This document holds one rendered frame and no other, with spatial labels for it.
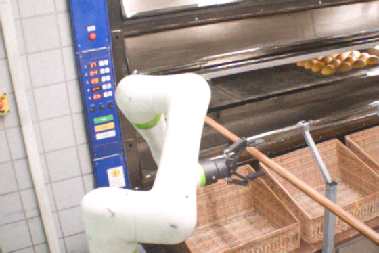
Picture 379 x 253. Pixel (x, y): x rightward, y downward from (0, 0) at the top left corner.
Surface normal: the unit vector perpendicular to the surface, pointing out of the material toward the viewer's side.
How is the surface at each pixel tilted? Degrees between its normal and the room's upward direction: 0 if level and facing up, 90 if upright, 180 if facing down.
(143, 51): 70
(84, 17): 90
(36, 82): 90
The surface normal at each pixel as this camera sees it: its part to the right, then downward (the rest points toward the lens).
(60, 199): 0.40, 0.30
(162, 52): 0.35, -0.04
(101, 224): -0.18, 0.35
